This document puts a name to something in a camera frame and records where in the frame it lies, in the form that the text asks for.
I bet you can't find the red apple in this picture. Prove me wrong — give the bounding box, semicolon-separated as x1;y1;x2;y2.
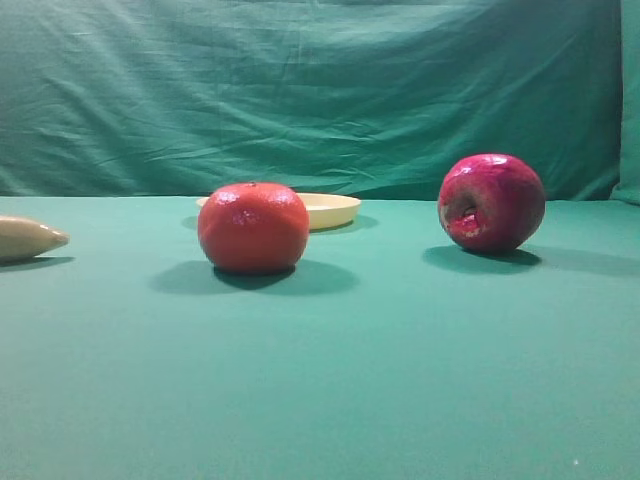
437;153;546;254

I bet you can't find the yellow plate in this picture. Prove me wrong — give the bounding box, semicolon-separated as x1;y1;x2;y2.
197;184;361;235

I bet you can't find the orange mandarin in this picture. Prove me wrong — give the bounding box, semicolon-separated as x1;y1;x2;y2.
197;182;309;274

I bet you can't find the green backdrop cloth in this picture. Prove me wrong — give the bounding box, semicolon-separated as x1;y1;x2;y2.
1;1;639;203

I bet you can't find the yellow banana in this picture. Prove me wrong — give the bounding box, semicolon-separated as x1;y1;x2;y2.
1;215;70;263

